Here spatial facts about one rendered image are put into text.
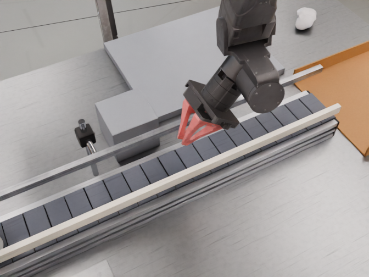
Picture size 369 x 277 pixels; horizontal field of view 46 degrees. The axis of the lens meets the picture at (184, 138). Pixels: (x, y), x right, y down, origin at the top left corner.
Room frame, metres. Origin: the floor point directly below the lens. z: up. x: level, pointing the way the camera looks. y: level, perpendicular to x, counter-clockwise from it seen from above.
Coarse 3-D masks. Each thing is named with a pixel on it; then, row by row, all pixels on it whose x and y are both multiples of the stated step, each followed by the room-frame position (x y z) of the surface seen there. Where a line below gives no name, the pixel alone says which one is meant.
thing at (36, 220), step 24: (312, 96) 0.68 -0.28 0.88; (264, 120) 0.61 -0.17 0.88; (288, 120) 0.61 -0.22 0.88; (192, 144) 0.55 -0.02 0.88; (216, 144) 0.55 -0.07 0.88; (240, 144) 0.55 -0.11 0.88; (144, 168) 0.49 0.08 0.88; (168, 168) 0.49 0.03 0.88; (216, 168) 0.49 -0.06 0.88; (72, 192) 0.43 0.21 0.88; (96, 192) 0.43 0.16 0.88; (120, 192) 0.43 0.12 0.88; (168, 192) 0.43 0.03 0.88; (24, 216) 0.38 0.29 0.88; (48, 216) 0.38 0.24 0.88; (72, 216) 0.38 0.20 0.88; (0, 264) 0.29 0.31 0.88
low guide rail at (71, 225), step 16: (320, 112) 0.60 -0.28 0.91; (336, 112) 0.61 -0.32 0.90; (288, 128) 0.56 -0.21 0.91; (256, 144) 0.52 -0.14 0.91; (208, 160) 0.48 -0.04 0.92; (224, 160) 0.49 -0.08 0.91; (176, 176) 0.44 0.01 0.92; (192, 176) 0.45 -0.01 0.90; (144, 192) 0.41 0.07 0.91; (96, 208) 0.38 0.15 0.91; (112, 208) 0.38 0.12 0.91; (64, 224) 0.35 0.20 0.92; (80, 224) 0.35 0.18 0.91; (32, 240) 0.32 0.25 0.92; (48, 240) 0.33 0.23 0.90; (0, 256) 0.29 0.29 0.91
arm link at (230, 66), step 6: (228, 60) 0.54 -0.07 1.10; (234, 60) 0.54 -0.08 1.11; (222, 66) 0.54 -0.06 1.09; (228, 66) 0.54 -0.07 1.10; (234, 66) 0.53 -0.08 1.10; (240, 66) 0.53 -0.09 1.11; (228, 72) 0.53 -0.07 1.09; (234, 72) 0.52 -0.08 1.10; (234, 78) 0.52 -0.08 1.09; (234, 84) 0.52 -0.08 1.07
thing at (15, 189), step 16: (320, 64) 0.69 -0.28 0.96; (288, 80) 0.65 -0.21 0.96; (240, 96) 0.60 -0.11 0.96; (160, 128) 0.52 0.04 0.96; (176, 128) 0.53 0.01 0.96; (128, 144) 0.48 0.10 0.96; (80, 160) 0.45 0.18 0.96; (96, 160) 0.45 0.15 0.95; (48, 176) 0.41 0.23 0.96; (0, 192) 0.38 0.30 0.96; (16, 192) 0.39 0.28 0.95
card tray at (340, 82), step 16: (352, 48) 0.86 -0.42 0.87; (368, 48) 0.89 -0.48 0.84; (336, 64) 0.84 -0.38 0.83; (352, 64) 0.84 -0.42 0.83; (368, 64) 0.84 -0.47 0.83; (304, 80) 0.78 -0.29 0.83; (320, 80) 0.78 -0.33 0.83; (336, 80) 0.78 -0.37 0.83; (352, 80) 0.78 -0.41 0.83; (368, 80) 0.78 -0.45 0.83; (320, 96) 0.73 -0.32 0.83; (336, 96) 0.73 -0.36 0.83; (352, 96) 0.73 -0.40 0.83; (368, 96) 0.73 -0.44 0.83; (352, 112) 0.68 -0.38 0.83; (368, 112) 0.68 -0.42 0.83; (352, 128) 0.63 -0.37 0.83; (368, 128) 0.63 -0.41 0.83; (368, 144) 0.58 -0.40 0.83
